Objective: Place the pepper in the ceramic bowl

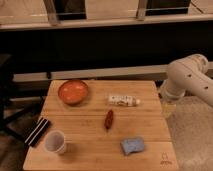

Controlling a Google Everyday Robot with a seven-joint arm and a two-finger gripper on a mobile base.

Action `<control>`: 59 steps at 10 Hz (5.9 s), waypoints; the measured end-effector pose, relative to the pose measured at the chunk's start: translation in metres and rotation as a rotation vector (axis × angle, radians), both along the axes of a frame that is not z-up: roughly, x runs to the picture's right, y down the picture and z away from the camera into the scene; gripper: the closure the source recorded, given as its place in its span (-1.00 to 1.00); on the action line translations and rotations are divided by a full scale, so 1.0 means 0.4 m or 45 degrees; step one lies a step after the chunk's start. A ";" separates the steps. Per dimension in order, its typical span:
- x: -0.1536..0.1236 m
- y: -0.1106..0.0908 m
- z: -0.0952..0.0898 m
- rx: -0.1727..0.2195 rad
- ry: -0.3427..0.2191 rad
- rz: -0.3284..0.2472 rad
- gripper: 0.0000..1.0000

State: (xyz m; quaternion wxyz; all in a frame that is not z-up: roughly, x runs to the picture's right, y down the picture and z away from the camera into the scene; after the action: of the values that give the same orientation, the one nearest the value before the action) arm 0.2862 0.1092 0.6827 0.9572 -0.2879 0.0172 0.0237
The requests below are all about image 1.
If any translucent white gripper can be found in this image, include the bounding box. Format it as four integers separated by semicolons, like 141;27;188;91
159;82;176;118

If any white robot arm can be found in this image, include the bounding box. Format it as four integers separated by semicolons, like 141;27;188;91
159;54;213;118

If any orange ceramic bowl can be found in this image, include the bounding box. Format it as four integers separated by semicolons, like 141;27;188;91
58;80;89;105

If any white plastic bottle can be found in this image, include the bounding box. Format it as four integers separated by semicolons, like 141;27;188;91
108;95;140;107

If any blue sponge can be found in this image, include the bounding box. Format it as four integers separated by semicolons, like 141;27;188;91
121;137;145;155

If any white plastic cup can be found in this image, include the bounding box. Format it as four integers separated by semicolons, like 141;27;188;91
44;130;66;155

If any black white striped box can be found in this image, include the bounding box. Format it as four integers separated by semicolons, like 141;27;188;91
24;118;50;147

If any black chair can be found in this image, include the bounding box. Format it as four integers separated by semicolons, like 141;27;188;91
0;54;43;142

